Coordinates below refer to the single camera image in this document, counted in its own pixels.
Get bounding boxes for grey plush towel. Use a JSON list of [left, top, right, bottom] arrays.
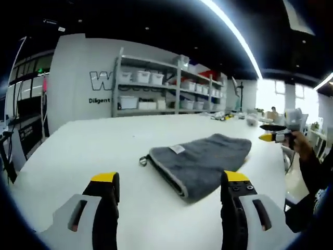
[[138, 133, 253, 205]]

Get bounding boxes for person's right hand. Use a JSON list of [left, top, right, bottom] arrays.
[[288, 131, 313, 160]]

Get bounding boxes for clear plastic container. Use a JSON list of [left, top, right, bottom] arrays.
[[245, 114, 259, 128]]

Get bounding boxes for black monitor stand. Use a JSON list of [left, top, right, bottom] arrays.
[[232, 76, 246, 114]]

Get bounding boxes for ceiling light strip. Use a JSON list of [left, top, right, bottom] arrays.
[[199, 0, 264, 79], [313, 72, 333, 91]]

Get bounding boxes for yellow and black tools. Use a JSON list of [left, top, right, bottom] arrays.
[[210, 111, 235, 122]]

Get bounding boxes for grey metal shelf rack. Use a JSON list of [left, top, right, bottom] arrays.
[[111, 47, 227, 118]]

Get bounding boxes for black equipment cabinet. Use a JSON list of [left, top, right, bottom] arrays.
[[14, 114, 50, 162]]

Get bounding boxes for row of white storage bins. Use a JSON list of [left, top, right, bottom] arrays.
[[118, 54, 227, 111]]

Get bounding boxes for glass office partition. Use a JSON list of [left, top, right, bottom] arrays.
[[7, 51, 54, 105]]

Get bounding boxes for white cable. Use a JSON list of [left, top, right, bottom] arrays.
[[41, 92, 49, 138]]

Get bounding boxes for wall logo lettering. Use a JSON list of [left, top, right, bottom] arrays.
[[88, 70, 113, 104]]

